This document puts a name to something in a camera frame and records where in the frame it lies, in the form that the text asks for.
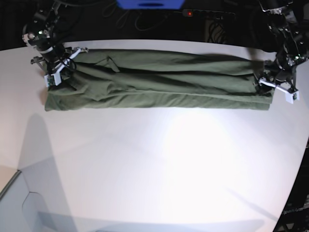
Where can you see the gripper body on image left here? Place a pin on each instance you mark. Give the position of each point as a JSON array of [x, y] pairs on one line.
[[54, 58]]

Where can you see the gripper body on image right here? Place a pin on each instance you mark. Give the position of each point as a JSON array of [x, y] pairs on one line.
[[274, 75]]

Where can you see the green t-shirt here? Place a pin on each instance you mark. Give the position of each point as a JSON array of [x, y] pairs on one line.
[[149, 79]]

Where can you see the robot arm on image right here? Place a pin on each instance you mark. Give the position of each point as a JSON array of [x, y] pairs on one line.
[[285, 21]]

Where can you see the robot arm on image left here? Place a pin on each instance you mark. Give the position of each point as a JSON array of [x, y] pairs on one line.
[[41, 33]]

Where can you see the blue box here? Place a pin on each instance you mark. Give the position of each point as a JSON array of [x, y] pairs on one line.
[[150, 4]]

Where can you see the black power strip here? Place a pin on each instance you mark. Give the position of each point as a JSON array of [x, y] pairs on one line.
[[207, 14]]

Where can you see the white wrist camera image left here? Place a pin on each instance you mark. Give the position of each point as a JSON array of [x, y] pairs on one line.
[[52, 79]]

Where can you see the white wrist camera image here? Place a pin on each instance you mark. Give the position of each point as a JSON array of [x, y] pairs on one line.
[[292, 96], [52, 79]]

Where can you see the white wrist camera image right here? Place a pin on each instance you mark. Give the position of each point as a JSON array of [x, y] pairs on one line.
[[292, 96]]

